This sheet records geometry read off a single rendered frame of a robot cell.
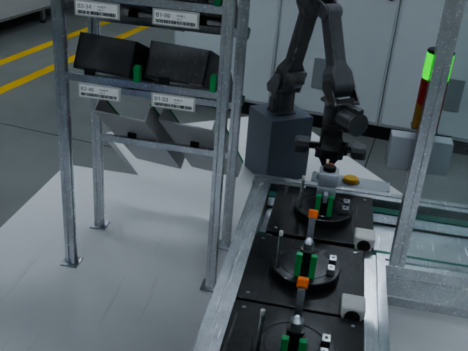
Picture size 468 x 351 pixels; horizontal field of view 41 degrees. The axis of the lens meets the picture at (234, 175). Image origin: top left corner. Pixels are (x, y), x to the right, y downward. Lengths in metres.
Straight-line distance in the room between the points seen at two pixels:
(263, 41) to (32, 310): 3.49
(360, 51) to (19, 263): 3.34
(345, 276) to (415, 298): 0.20
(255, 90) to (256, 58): 0.24
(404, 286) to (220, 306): 0.42
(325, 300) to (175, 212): 0.60
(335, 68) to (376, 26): 2.83
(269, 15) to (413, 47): 1.01
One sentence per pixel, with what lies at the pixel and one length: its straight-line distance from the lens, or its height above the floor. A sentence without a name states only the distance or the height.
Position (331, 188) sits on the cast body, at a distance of 1.44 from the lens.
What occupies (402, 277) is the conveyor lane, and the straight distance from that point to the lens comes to 1.40.
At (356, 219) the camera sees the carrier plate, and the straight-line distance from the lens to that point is 1.51.
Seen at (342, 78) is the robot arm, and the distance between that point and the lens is 1.58.
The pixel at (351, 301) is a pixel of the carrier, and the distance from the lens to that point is 1.20.
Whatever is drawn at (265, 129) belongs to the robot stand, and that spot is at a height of 1.02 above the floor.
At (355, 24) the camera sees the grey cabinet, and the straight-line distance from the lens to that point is 4.41.
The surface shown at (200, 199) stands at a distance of 1.74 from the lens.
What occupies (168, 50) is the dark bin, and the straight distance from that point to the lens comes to 1.27.
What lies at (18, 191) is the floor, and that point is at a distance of 3.65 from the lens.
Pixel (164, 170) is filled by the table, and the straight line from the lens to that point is 1.89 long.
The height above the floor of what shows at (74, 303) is 0.86.
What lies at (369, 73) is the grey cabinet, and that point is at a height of 0.48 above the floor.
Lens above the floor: 1.70
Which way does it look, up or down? 26 degrees down
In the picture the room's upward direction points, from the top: 5 degrees clockwise
